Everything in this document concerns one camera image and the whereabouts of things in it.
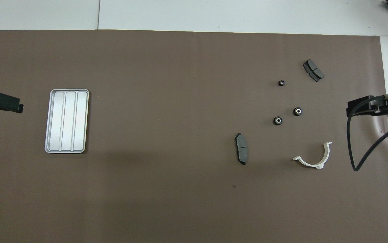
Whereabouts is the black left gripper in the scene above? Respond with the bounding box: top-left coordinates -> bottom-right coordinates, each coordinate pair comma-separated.
0,92 -> 24,113

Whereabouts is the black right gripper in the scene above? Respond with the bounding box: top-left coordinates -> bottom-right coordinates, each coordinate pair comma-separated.
347,96 -> 378,117

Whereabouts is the silver metal tray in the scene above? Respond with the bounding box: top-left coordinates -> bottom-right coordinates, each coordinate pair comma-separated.
44,89 -> 90,154

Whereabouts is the white curved plastic clamp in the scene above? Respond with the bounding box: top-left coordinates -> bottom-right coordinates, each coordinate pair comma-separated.
292,141 -> 333,169

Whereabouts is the dark grey brake pad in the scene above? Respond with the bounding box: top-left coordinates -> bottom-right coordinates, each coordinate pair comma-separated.
303,59 -> 325,82
235,132 -> 249,165

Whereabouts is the brown table mat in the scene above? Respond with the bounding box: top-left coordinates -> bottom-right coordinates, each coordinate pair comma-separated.
0,30 -> 388,243

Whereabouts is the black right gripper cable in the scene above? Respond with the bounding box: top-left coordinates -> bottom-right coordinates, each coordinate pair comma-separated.
347,96 -> 388,172

